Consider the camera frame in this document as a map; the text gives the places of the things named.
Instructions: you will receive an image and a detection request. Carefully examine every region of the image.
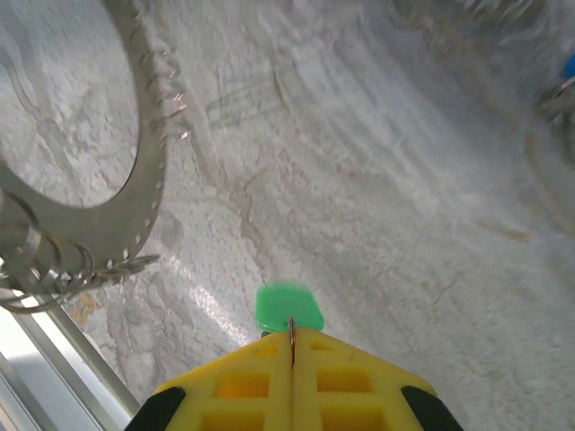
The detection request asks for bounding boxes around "key with blue tag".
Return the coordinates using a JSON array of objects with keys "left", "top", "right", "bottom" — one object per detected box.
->
[{"left": 534, "top": 52, "right": 575, "bottom": 122}]

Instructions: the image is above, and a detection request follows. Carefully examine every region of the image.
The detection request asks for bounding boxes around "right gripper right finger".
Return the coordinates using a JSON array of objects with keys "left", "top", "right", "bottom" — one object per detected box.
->
[{"left": 291, "top": 327, "right": 464, "bottom": 431}]

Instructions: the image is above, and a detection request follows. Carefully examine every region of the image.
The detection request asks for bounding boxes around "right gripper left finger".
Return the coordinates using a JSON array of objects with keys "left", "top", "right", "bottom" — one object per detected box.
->
[{"left": 128, "top": 330, "right": 294, "bottom": 431}]

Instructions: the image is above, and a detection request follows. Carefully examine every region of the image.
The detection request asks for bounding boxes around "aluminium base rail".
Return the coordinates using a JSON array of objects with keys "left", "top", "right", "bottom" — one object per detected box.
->
[{"left": 0, "top": 291, "right": 141, "bottom": 431}]

